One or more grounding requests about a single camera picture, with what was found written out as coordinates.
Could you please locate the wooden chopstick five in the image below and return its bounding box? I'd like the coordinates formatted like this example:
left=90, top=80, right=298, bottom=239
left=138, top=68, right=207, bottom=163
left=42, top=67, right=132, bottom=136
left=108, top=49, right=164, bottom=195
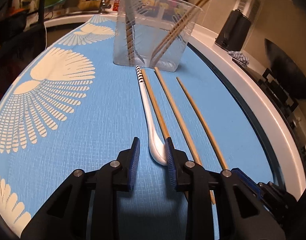
left=155, top=0, right=223, bottom=63

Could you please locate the white ceramic spoon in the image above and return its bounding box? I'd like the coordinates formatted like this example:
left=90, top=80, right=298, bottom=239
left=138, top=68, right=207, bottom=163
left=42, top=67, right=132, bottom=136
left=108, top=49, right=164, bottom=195
left=135, top=66, right=167, bottom=166

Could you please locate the wooden chopstick four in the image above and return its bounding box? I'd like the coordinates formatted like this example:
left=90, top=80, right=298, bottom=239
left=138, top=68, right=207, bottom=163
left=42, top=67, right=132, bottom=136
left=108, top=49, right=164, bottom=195
left=176, top=77, right=229, bottom=170

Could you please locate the blue patterned table mat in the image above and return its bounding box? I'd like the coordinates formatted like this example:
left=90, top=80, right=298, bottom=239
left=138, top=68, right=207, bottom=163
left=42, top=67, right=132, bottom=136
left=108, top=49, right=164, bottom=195
left=0, top=16, right=274, bottom=239

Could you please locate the white handled fork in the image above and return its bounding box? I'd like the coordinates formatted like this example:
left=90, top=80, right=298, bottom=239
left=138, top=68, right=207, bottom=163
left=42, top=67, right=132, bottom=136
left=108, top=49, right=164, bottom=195
left=124, top=0, right=145, bottom=65

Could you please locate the clear plastic utensil holder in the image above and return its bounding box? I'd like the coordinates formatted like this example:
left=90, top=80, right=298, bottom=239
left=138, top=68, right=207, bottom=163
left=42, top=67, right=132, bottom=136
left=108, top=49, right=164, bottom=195
left=113, top=0, right=202, bottom=72

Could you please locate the wooden chopstick three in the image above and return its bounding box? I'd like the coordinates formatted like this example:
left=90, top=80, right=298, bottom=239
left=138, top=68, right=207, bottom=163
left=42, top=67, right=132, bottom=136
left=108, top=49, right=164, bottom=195
left=154, top=66, right=216, bottom=205

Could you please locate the white cable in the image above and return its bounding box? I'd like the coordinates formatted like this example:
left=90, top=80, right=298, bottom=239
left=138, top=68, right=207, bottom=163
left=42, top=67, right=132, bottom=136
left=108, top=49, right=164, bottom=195
left=42, top=22, right=49, bottom=49

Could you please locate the chrome kitchen faucet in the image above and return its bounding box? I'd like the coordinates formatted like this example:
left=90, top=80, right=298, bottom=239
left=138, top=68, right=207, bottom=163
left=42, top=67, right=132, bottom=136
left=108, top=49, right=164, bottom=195
left=99, top=0, right=112, bottom=14

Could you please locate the gas stove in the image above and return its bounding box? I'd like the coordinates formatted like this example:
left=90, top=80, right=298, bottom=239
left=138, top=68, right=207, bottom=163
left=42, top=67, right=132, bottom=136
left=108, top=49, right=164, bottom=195
left=233, top=58, right=306, bottom=170

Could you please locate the black wok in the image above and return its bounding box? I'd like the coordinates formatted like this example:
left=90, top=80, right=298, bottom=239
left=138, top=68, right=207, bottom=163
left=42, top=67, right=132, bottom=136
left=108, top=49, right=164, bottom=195
left=264, top=38, right=306, bottom=100

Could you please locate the black electric kettle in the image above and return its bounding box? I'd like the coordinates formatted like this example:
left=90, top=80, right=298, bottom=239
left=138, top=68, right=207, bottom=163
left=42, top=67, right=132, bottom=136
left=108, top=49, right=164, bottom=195
left=215, top=9, right=251, bottom=51

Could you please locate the wooden chopstick six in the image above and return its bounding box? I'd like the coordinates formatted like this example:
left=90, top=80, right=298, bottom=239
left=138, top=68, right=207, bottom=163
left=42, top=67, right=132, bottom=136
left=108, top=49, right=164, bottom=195
left=141, top=68, right=170, bottom=139

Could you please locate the blue checkered cloth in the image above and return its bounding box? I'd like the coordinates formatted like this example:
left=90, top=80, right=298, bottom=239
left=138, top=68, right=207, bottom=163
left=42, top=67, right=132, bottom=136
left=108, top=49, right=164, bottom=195
left=228, top=51, right=250, bottom=66

